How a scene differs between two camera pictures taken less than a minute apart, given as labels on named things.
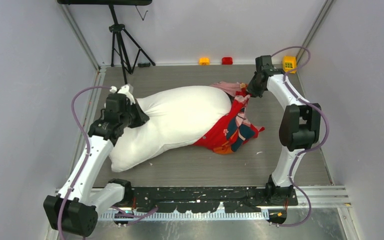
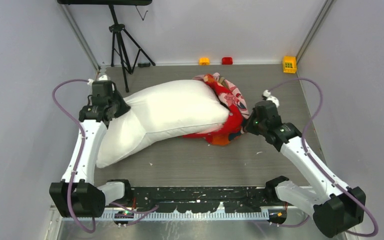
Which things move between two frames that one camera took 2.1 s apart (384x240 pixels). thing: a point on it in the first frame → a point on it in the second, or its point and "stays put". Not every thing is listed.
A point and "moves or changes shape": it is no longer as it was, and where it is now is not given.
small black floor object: (143, 65) stays put
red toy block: (227, 60) stays put
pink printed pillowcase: (235, 129) moves or changes shape
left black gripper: (140, 117) → (124, 107)
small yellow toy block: (204, 61) stays put
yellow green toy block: (289, 64) stays put
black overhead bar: (105, 2) stays put
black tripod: (129, 49) stays put
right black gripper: (253, 91) → (249, 125)
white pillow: (177, 117) moves or changes shape
